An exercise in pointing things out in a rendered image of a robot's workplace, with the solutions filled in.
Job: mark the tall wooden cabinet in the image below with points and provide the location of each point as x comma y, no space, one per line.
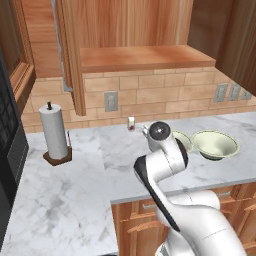
18,50

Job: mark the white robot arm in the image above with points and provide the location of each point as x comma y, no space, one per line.
196,220

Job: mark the brown wooden towel holder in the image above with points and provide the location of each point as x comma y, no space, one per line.
63,160

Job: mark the wooden drawer front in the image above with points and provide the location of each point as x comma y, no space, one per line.
230,196

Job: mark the wooden base cupboard door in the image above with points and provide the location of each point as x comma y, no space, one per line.
248,226
140,240

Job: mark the pale green bowl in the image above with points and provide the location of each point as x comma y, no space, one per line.
216,144
185,140

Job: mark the black appliance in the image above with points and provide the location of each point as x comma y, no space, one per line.
11,156

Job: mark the white paper towel roll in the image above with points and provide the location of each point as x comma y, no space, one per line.
53,131

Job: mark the grey wall socket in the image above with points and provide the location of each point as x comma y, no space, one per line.
111,101
220,92
234,92
246,95

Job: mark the open wooden wall cupboard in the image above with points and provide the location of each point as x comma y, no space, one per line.
143,56

